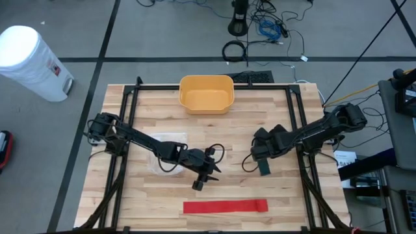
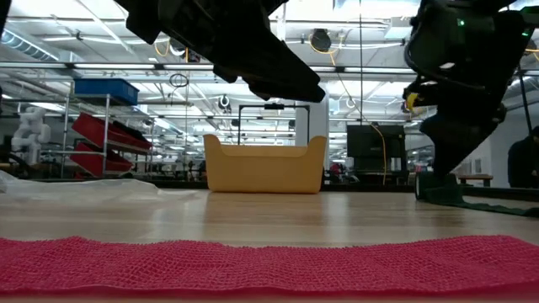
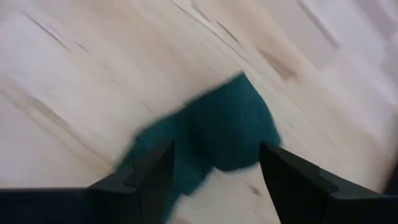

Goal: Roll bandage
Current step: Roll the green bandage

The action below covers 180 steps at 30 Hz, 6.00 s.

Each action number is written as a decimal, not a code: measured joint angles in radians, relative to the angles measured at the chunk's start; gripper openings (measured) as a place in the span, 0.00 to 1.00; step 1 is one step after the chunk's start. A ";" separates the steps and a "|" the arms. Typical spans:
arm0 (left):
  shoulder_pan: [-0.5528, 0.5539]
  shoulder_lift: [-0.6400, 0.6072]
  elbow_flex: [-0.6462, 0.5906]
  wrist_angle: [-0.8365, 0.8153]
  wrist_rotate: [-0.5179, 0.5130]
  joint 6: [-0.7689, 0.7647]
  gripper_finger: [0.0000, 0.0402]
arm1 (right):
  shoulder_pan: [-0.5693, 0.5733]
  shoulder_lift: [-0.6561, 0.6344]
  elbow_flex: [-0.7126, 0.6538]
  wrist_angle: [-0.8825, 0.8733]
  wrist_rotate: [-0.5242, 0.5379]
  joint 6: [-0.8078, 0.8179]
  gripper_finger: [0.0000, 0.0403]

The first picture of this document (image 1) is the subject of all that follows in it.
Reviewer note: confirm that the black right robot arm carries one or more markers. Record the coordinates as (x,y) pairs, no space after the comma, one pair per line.
(325,128)

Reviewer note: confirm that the white trash can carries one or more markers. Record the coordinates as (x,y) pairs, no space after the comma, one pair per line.
(29,65)

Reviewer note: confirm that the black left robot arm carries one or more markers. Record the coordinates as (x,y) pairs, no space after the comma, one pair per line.
(143,139)

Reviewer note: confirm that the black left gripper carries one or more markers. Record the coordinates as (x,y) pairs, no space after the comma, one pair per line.
(195,159)

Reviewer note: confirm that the white printed box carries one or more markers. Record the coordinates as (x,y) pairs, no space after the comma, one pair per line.
(344,159)

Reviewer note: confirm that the grey cart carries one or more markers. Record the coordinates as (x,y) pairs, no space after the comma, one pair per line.
(399,136)

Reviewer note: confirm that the red and black case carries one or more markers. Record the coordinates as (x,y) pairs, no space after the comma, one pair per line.
(6,149)

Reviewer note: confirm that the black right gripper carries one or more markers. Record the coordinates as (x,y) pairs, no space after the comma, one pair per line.
(273,143)

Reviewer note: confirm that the black device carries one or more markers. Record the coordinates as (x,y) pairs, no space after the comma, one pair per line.
(406,100)

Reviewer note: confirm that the black keyboard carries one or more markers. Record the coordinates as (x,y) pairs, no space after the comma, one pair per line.
(256,78)

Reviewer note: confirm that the green elastic bandage roll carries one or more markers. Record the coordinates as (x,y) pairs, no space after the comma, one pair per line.
(265,168)

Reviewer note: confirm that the yellow plastic bin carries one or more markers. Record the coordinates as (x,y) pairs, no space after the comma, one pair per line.
(206,100)

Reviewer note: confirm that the thin black slanted pole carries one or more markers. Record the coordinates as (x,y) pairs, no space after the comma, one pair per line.
(367,49)

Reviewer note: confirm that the red elastic bandage strip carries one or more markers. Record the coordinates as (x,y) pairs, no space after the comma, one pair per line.
(224,206)

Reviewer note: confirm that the dark blue bar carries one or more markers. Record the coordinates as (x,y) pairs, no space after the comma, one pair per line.
(367,164)

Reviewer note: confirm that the black stand base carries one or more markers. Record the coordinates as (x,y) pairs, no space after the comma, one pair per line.
(238,27)

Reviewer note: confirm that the clear plastic zip bag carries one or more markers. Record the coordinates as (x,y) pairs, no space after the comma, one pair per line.
(172,138)

